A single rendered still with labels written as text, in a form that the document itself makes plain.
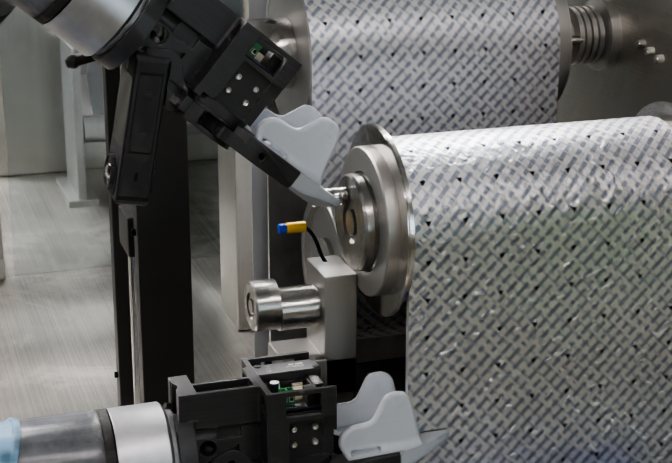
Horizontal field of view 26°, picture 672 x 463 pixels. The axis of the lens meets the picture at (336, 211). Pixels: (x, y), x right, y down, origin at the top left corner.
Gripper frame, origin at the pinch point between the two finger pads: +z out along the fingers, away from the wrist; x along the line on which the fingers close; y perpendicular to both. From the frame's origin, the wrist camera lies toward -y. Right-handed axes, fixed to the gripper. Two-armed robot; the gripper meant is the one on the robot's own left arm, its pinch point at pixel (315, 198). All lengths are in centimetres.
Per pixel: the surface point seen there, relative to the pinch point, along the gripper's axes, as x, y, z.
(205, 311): 75, -23, 30
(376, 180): -3.9, 3.9, 1.3
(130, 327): 40.4, -23.6, 9.9
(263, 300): 1.0, -8.7, 2.2
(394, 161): -5.0, 5.8, 1.0
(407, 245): -7.9, 1.6, 4.5
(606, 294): -7.1, 7.8, 21.2
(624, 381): -7.1, 3.3, 27.6
